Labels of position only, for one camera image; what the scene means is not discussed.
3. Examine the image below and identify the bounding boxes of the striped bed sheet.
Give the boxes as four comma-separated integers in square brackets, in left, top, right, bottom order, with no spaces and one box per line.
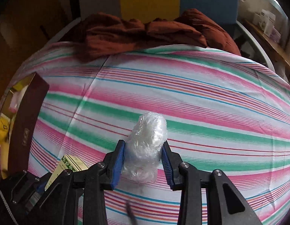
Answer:
[0,41,290,225]

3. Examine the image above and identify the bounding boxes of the clear plastic bag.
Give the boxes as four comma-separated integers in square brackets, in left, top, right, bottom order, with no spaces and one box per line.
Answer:
[121,112,167,185]

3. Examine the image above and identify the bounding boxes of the small purple carton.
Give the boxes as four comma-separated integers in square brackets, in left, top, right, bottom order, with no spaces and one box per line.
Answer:
[270,27,282,43]

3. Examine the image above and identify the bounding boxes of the cream box green leaves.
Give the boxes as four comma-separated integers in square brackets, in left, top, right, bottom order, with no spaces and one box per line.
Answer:
[45,155,89,193]

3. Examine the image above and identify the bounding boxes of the wooden desk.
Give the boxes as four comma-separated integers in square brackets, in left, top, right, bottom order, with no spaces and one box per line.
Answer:
[245,19,290,69]

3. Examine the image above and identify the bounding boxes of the white carton on desk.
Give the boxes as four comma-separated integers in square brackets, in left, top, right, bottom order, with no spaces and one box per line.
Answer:
[253,9,276,37]

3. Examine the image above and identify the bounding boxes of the grey yellow blue headboard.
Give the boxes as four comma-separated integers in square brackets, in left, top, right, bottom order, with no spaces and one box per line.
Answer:
[79,0,238,25]

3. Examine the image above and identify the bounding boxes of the black upright post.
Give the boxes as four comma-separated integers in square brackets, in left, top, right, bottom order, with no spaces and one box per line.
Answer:
[67,0,82,20]

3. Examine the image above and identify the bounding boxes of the white bed rail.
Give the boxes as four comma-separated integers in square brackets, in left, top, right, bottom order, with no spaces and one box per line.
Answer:
[235,20,277,73]
[45,16,82,45]

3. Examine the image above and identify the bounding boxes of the brown crumpled cloth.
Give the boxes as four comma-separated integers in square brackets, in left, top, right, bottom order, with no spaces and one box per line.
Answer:
[65,8,241,61]

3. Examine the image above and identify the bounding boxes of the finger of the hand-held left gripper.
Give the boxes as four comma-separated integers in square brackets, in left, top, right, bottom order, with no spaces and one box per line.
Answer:
[24,173,54,215]
[11,169,41,204]

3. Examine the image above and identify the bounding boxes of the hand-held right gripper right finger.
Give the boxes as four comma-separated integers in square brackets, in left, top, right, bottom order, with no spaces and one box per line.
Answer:
[161,141,263,225]

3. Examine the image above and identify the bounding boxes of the wooden wardrobe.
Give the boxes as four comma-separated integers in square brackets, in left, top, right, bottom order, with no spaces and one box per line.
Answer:
[0,0,72,99]

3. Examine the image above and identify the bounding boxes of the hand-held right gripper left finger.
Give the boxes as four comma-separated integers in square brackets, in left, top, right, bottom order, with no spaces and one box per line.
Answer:
[25,139,126,225]

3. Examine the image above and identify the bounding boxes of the yellow plush toy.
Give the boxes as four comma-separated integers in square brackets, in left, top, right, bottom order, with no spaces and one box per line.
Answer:
[0,117,12,144]

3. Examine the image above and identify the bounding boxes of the gold tin box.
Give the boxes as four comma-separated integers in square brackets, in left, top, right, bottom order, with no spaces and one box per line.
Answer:
[0,72,50,181]

